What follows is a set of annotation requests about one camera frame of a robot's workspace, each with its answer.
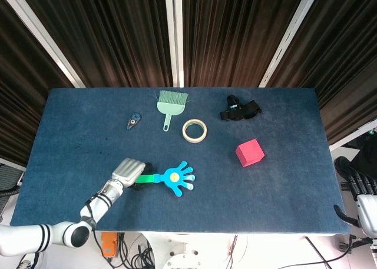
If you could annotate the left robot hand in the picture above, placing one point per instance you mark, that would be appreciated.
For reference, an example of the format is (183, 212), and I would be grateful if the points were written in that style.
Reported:
(128, 170)

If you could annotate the white aluminium frame post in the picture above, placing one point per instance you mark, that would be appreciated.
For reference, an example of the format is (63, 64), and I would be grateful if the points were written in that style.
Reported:
(290, 36)
(44, 36)
(353, 136)
(175, 36)
(11, 163)

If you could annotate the blue table cloth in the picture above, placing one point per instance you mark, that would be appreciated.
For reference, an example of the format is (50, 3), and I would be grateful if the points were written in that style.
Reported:
(235, 198)

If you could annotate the orange plastic foot pedal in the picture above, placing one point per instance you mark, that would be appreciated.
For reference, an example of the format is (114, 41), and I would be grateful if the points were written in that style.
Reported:
(109, 245)

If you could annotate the beige masking tape roll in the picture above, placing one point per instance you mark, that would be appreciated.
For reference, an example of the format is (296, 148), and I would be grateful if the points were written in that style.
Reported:
(185, 133)

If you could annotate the dark brown curtain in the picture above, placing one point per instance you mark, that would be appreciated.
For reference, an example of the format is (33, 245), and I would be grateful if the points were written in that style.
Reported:
(117, 30)

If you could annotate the red foam cube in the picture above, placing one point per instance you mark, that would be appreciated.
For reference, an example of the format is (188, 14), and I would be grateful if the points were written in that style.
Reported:
(248, 152)

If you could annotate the blue correction tape dispenser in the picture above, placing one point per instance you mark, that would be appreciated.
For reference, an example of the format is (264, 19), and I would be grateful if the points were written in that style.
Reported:
(134, 122)

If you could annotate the blue hand clapper toy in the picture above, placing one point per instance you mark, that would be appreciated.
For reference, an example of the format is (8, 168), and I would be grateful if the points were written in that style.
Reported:
(173, 177)

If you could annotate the green dustpan brush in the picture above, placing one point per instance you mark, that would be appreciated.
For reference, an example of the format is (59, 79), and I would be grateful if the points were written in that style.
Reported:
(171, 107)

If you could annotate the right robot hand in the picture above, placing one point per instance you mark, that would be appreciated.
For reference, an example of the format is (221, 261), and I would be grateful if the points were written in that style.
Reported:
(368, 213)

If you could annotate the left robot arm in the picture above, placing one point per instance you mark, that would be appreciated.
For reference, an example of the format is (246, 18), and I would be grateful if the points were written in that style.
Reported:
(59, 235)

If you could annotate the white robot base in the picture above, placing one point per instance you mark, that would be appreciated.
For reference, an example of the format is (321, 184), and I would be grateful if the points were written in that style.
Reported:
(184, 251)

